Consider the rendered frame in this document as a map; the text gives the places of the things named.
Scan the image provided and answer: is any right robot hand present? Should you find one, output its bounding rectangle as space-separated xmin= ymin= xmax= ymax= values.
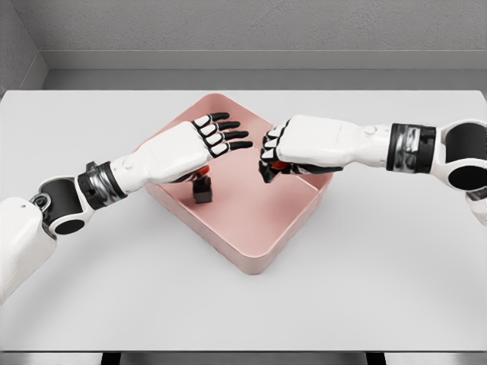
xmin=258 ymin=113 xmax=358 ymax=185

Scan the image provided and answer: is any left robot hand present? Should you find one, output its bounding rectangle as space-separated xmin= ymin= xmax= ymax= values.
xmin=145 ymin=111 xmax=254 ymax=184

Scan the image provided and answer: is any pink square basket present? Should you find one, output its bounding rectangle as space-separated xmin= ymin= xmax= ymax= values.
xmin=133 ymin=93 xmax=334 ymax=276

